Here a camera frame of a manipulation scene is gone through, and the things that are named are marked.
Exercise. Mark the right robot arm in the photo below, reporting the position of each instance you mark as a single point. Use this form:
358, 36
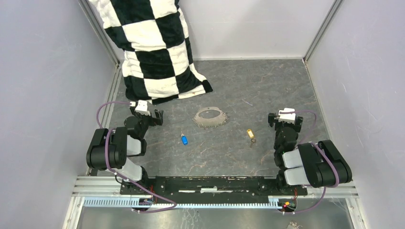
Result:
315, 164

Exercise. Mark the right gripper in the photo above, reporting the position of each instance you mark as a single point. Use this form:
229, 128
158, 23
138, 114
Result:
272, 118

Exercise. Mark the metal key organizer plate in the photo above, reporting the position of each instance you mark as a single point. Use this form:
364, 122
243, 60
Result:
210, 122

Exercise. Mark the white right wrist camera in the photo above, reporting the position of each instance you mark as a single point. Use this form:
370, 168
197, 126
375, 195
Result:
287, 115

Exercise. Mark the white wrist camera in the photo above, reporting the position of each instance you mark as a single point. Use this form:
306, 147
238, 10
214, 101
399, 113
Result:
140, 107
287, 115

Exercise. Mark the black white checkered blanket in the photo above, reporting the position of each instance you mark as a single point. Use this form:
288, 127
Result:
153, 35

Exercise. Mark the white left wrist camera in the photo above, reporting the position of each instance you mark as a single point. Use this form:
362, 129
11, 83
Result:
140, 107

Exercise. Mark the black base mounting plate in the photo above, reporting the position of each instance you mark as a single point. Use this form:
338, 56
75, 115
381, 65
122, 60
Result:
212, 190

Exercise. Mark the yellow tagged key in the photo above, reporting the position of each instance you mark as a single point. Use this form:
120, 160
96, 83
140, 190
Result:
252, 137

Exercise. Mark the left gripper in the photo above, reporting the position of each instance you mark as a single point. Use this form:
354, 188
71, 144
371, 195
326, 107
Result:
158, 120

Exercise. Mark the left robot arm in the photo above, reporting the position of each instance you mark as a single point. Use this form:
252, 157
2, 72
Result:
112, 153

